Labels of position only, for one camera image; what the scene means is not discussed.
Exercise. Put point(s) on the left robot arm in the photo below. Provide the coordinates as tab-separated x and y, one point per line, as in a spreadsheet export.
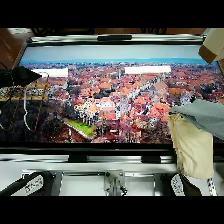
34	185

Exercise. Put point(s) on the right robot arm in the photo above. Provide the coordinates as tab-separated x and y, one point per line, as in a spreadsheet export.
177	186

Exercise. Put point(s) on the cream garment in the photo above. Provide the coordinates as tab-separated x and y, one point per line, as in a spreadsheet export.
191	150

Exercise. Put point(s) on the grey garment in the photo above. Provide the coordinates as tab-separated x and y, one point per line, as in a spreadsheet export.
206	115

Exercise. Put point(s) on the black garment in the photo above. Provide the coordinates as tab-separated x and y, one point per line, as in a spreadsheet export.
18	76

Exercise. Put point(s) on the cardboard box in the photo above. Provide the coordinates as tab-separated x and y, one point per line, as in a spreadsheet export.
213	45

